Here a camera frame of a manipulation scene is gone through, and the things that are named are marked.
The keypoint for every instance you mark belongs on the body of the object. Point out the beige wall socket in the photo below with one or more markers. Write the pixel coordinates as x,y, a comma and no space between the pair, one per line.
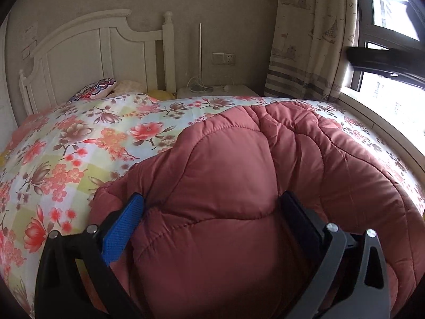
229,59

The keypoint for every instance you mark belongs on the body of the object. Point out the white nightstand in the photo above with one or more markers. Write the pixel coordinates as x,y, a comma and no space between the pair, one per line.
239,91

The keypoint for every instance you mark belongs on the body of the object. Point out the floral bedsheet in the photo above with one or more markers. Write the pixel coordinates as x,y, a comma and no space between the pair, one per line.
66,146

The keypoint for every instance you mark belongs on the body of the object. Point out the silver pole lamp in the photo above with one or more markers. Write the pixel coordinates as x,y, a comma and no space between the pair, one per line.
200,50

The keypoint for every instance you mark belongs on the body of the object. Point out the embroidered pillow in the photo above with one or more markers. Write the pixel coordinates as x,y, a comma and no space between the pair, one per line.
96,88

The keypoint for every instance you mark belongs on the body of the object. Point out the beige wall switch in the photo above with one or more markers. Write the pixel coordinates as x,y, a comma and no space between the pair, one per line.
218,58

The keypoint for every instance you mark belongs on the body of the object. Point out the white wall sticker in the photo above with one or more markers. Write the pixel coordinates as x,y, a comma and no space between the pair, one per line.
30,41

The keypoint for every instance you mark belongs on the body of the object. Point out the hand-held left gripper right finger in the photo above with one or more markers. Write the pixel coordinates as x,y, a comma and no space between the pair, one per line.
298,219

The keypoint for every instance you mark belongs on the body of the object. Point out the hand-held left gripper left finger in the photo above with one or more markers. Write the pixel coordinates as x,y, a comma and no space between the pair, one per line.
124,229

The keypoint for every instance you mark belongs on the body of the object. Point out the dark framed window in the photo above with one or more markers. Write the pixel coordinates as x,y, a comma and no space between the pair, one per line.
368,6

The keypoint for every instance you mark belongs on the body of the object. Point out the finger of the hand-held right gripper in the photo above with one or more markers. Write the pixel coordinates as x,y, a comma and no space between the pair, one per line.
375,59

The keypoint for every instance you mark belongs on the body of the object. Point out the white door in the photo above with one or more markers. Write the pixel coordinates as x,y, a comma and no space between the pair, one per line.
6,89

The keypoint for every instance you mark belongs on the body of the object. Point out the pale yellow pillow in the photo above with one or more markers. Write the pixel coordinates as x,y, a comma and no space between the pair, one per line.
129,87

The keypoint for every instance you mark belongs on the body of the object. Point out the pink quilted jacket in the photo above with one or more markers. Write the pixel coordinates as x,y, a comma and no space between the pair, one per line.
232,172

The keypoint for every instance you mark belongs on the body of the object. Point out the boat print curtain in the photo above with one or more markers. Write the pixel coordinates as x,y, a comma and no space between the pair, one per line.
298,40

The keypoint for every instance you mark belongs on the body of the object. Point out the beige window sill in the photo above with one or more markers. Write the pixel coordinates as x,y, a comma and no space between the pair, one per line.
398,129

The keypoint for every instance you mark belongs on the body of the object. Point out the white wooden headboard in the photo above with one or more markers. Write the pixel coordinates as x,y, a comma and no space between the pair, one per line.
83,56

